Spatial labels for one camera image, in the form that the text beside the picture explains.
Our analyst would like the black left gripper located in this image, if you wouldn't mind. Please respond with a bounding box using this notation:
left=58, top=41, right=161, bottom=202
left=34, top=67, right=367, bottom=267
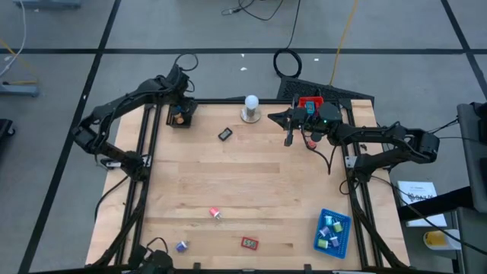
left=165, top=63, right=198, bottom=125

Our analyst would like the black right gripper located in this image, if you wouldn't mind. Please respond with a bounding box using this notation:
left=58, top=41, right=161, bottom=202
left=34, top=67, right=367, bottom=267
left=268, top=95, right=343, bottom=147

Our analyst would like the black plastic tray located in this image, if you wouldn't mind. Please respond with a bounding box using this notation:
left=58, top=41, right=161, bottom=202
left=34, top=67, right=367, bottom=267
left=166, top=99, right=199, bottom=129

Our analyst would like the blue plastic tray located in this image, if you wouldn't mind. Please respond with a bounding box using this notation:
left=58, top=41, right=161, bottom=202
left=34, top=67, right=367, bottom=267
left=312, top=208, right=353, bottom=260

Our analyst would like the red plastic tray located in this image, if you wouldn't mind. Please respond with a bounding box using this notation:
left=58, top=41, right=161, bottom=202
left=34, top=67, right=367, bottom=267
left=298, top=96, right=325, bottom=115

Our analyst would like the white bulb lamp brass stand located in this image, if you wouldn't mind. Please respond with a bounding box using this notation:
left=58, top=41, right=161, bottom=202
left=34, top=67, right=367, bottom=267
left=240, top=94, right=262, bottom=124

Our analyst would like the red sand hourglass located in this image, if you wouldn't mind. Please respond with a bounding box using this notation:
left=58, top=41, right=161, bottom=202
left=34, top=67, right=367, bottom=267
left=306, top=131, right=323, bottom=151

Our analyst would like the black floor mat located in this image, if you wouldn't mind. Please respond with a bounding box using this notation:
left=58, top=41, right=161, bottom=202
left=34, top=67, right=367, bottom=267
left=276, top=75, right=376, bottom=102

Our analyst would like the silver clamp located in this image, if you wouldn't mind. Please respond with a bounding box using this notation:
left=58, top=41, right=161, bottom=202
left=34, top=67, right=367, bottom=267
left=100, top=158, right=123, bottom=170

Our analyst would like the red digital clock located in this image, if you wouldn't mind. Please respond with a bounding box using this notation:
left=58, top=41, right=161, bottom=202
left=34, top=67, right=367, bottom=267
left=240, top=237, right=260, bottom=251

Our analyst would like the white booklet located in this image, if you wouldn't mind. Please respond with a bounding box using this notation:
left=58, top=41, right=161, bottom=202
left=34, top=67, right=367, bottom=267
left=396, top=180, right=448, bottom=228

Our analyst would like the grey table foot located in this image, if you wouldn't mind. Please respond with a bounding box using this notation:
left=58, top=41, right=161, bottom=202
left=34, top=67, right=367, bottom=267
left=0, top=81, right=40, bottom=98

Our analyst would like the black bar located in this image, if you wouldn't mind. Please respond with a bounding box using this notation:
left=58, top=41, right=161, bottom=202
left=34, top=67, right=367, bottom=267
left=397, top=185, right=476, bottom=222

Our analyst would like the black caster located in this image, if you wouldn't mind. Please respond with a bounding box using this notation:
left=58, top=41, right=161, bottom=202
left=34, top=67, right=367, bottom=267
left=0, top=118, right=16, bottom=138

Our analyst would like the yellow white tape roll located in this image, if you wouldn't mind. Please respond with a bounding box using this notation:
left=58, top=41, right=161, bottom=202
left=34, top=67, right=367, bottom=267
left=422, top=229, right=462, bottom=251

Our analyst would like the grey cart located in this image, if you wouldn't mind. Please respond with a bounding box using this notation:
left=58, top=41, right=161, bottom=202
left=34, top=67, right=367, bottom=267
left=456, top=101, right=487, bottom=274

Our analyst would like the black aluminium frame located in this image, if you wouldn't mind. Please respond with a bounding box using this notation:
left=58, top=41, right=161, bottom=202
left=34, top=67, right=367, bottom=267
left=91, top=85, right=410, bottom=269

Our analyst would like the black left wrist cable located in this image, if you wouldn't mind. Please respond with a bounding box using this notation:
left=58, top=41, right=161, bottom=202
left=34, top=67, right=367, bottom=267
left=173, top=52, right=199, bottom=72

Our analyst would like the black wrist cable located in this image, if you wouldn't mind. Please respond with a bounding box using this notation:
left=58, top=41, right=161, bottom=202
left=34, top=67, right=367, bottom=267
left=173, top=52, right=199, bottom=72
left=302, top=129, right=339, bottom=176

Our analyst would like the black coiled cable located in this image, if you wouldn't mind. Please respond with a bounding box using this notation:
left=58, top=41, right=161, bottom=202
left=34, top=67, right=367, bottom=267
left=272, top=0, right=304, bottom=79

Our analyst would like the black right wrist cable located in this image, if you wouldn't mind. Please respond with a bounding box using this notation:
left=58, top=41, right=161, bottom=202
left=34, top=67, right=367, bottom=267
left=302, top=129, right=339, bottom=176

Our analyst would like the yellow cable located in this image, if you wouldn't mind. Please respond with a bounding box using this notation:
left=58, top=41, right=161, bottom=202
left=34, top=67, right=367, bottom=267
left=329, top=0, right=361, bottom=87

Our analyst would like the thin black floor cable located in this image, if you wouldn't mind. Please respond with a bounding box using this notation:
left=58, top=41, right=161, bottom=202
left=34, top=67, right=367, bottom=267
left=221, top=0, right=286, bottom=22

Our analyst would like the orange cable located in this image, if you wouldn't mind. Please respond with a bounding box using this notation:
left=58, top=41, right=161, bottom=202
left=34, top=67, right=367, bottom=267
left=0, top=37, right=40, bottom=85

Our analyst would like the white cable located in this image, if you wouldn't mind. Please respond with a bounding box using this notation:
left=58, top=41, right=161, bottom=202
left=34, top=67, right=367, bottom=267
left=0, top=0, right=28, bottom=77

